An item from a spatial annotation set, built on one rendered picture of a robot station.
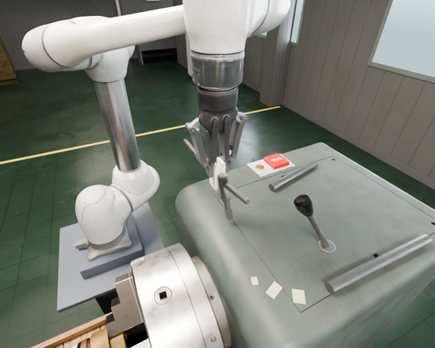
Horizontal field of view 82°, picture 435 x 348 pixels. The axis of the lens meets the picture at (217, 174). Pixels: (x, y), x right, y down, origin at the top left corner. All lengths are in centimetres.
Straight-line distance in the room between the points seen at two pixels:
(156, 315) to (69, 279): 77
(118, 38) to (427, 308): 230
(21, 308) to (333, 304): 204
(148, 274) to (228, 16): 49
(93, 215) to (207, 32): 83
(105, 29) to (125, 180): 63
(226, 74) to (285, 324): 43
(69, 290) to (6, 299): 119
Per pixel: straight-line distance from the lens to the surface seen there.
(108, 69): 92
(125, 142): 104
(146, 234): 130
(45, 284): 232
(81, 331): 96
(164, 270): 57
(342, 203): 74
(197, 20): 42
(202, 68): 44
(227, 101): 46
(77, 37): 70
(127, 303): 64
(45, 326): 214
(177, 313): 54
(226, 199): 56
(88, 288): 121
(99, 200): 106
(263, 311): 51
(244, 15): 43
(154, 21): 64
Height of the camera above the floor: 171
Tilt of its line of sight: 37 degrees down
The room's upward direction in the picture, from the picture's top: straight up
